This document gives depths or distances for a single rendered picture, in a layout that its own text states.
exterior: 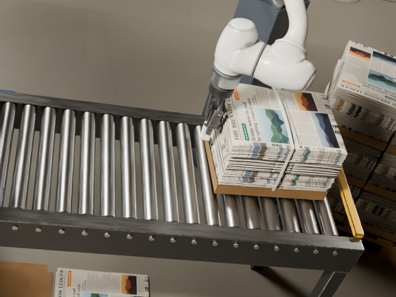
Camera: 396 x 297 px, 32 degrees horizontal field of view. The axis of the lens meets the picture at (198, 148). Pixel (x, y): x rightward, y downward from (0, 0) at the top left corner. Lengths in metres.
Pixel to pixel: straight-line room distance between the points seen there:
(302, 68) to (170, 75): 2.05
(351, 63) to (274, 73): 1.06
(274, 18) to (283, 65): 0.86
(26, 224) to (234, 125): 0.67
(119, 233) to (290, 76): 0.66
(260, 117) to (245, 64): 0.26
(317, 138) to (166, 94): 1.73
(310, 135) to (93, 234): 0.72
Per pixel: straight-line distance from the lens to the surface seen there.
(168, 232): 2.07
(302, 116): 2.25
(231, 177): 2.17
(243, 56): 1.96
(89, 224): 2.04
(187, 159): 2.29
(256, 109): 2.20
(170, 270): 3.00
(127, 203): 2.11
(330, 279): 2.37
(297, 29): 2.03
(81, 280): 2.88
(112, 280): 2.90
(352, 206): 2.35
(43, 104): 2.38
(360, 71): 2.97
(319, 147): 2.17
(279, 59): 1.96
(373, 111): 2.88
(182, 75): 3.97
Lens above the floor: 2.36
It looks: 42 degrees down
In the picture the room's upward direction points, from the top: 19 degrees clockwise
